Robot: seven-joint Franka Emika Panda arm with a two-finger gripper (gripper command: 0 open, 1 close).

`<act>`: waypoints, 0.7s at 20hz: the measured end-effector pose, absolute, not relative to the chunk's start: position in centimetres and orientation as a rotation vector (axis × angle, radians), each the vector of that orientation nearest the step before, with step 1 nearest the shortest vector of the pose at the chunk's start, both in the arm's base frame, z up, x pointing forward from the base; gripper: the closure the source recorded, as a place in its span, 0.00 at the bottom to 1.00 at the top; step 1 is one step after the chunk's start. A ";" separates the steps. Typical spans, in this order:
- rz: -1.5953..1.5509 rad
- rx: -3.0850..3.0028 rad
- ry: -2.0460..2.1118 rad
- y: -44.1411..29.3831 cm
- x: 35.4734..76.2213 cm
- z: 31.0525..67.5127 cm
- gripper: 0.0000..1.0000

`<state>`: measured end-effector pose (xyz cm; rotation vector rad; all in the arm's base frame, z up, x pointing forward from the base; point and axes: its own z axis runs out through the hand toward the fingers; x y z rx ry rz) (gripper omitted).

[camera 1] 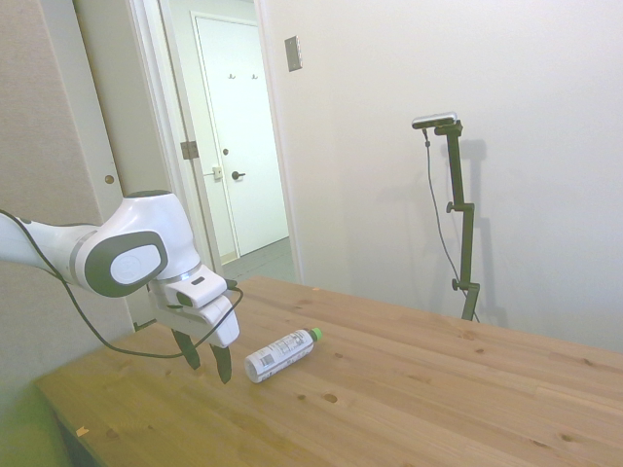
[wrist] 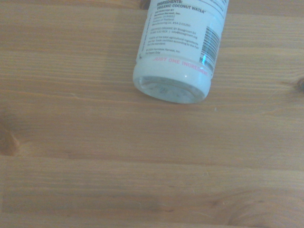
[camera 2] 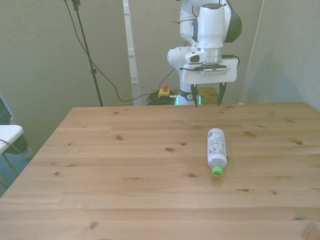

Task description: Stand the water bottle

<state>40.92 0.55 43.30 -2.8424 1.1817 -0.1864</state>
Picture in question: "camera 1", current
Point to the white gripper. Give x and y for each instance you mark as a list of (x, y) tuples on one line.
[(221, 323)]

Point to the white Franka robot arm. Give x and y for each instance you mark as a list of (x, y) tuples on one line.
[(141, 219)]

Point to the white water bottle green cap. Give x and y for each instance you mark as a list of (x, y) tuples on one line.
[(277, 357)]

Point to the brass latch plate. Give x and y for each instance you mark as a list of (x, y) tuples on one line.
[(217, 172)]

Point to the brass door hinge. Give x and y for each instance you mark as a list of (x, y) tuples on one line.
[(190, 150)]

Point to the white closed door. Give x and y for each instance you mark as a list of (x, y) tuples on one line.
[(243, 121)]

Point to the beige open door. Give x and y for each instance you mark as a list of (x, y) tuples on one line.
[(117, 97)]

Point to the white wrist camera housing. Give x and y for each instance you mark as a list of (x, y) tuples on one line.
[(194, 288)]

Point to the white door frame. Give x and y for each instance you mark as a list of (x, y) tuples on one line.
[(281, 160)]

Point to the black camera stand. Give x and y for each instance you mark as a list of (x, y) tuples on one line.
[(465, 233)]

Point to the silver exterior camera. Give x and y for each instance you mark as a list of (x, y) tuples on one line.
[(434, 120)]

